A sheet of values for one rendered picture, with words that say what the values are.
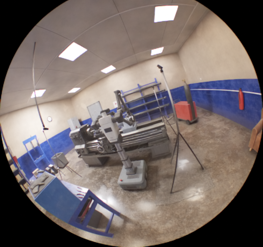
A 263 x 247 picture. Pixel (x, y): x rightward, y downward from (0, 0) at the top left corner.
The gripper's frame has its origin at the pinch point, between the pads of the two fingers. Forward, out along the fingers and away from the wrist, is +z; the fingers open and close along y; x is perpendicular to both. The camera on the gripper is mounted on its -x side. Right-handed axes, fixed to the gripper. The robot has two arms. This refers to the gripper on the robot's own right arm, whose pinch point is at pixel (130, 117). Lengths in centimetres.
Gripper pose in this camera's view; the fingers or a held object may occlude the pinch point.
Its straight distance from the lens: 194.1
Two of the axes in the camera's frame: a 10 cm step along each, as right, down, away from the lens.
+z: 3.8, 6.7, 6.4
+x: 0.3, 6.8, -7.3
